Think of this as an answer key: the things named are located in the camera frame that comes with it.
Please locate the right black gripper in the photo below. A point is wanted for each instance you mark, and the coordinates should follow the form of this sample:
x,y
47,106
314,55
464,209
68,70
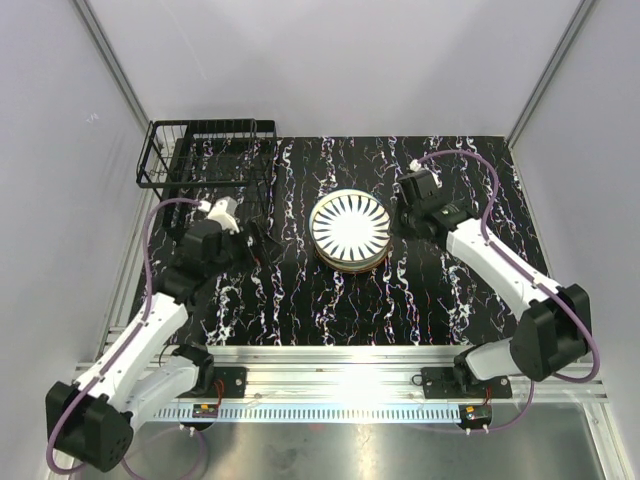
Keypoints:
x,y
400,203

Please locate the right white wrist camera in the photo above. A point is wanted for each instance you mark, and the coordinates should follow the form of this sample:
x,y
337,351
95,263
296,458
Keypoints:
x,y
418,166

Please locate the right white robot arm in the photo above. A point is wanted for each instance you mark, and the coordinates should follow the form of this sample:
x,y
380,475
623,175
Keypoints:
x,y
554,322

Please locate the stack of remaining plates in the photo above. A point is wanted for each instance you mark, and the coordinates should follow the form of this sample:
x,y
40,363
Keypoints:
x,y
354,267

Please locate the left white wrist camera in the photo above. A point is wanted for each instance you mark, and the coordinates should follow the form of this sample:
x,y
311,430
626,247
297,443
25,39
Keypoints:
x,y
222,211

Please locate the black wire dish rack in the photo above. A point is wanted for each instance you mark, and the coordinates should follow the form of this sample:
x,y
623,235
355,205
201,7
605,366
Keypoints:
x,y
218,157

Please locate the aluminium frame post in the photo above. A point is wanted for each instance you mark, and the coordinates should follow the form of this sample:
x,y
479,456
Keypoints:
x,y
569,36
99,38

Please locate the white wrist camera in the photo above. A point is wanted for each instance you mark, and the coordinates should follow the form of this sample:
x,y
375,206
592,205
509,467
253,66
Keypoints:
x,y
222,211
418,166

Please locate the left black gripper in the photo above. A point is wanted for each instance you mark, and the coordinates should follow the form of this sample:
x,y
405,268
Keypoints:
x,y
249,252

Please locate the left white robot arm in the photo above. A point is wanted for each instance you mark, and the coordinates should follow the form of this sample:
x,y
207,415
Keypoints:
x,y
94,418

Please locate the black marble pattern mat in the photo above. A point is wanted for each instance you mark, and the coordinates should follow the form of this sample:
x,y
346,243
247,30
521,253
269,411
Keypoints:
x,y
417,296

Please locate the right aluminium frame post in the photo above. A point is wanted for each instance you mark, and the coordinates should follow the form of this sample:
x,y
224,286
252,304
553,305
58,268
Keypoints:
x,y
569,36

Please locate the aluminium mounting rail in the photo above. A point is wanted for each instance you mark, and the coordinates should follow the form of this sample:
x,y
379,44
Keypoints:
x,y
359,375

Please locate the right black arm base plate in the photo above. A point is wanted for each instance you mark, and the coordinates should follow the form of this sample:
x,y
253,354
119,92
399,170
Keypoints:
x,y
442,383

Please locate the left aluminium frame post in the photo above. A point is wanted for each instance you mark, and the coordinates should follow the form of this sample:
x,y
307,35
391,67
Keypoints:
x,y
99,38

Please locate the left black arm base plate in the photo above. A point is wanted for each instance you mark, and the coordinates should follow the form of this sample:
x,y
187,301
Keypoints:
x,y
230,381

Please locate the white slotted cable duct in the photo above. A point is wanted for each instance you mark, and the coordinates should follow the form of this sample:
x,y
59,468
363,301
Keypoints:
x,y
420,413

